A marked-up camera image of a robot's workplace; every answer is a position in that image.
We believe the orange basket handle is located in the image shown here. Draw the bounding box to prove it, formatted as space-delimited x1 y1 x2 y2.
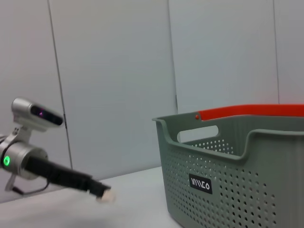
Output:
198 104 304 121

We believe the grey perforated storage basket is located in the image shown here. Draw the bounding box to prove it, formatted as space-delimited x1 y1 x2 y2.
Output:
152 110 304 228

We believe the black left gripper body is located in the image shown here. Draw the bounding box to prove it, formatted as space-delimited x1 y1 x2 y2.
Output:
25 156 94 192

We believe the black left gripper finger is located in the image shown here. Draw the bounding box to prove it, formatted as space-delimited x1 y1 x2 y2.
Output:
86 177 112 198

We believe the white long toy brick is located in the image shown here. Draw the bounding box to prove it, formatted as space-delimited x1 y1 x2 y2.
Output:
96 189 117 203

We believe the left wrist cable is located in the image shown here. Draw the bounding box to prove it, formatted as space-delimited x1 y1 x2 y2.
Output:
11 180 49 196

